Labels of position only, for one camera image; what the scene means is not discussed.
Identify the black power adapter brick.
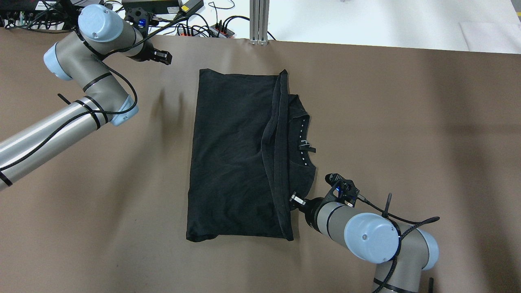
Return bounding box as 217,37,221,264
121,0,181,15

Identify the aluminium frame post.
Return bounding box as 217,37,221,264
249,0,269,46

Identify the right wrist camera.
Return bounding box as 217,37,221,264
324,173,360,207

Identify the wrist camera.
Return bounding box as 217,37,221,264
124,7,159,33
324,173,360,207

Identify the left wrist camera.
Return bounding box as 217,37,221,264
124,7,159,33

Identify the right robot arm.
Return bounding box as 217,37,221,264
290,192,440,293

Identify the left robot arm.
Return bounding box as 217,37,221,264
0,4,172,190

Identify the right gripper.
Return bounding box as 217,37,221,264
289,194,324,228

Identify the power strip with red switches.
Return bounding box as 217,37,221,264
174,24,235,38

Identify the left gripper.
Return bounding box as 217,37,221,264
136,40,172,65

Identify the white paper sheet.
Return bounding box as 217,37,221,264
459,22,521,54

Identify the black graphic t-shirt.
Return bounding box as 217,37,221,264
186,69,316,243

